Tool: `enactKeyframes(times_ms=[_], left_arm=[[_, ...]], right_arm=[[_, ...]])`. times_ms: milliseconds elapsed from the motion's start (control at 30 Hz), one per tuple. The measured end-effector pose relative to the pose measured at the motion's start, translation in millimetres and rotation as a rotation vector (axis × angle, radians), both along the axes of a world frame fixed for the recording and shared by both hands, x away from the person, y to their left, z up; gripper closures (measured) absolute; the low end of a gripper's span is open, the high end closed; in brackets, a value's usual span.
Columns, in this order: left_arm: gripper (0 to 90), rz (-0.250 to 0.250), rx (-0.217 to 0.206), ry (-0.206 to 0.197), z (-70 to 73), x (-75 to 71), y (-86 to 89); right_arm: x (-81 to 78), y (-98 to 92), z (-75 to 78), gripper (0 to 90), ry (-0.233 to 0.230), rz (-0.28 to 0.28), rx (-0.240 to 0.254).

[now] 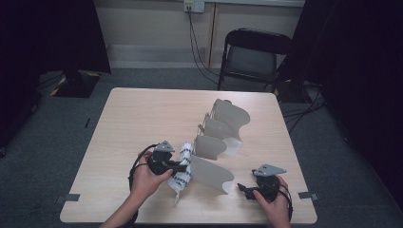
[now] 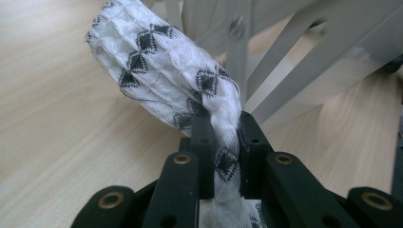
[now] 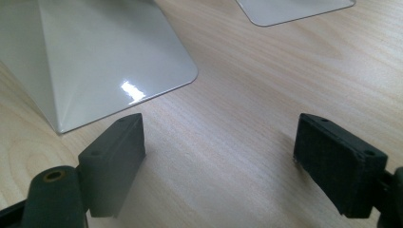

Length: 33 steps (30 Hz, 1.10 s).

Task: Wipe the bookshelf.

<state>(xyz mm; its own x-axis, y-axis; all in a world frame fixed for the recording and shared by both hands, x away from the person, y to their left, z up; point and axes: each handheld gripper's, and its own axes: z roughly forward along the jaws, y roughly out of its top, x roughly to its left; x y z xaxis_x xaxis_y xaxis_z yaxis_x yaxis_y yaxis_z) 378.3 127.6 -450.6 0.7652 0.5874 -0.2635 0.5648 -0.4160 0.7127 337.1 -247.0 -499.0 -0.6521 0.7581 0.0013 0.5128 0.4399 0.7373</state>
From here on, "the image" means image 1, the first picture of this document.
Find beige wall conduit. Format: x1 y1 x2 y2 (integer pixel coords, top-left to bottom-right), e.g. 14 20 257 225
207 3 220 68

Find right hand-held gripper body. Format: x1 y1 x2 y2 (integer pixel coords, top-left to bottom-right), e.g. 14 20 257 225
252 163 288 202

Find black floor cables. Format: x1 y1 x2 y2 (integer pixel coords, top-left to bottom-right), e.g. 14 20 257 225
281 80 327 134

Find black stand base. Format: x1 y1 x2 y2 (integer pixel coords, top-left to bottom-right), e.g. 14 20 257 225
50 69 101 99

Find person's right hand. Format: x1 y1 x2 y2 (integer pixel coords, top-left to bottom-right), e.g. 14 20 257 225
253 175 291 227

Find dark curtain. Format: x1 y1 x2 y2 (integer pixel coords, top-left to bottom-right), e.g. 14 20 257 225
278 0 403 203
0 0 111 150

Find black and white patterned cloth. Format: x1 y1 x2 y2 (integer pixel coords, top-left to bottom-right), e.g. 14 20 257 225
166 142 195 203

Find grey tape piece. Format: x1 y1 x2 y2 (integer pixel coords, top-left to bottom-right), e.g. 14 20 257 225
54 193 81 204
297 191 319 201

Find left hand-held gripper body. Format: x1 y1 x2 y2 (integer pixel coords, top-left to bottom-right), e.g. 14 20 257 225
146 140 176 176

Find white wall socket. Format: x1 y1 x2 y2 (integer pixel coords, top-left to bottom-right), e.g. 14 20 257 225
183 0 206 13

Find black wall socket cable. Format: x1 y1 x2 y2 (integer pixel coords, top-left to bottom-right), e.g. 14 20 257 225
187 6 222 87

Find black folding chair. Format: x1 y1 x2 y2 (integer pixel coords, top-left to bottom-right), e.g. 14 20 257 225
217 28 294 93

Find person's left hand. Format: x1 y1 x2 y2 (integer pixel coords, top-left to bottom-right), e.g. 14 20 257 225
130 151 175 203

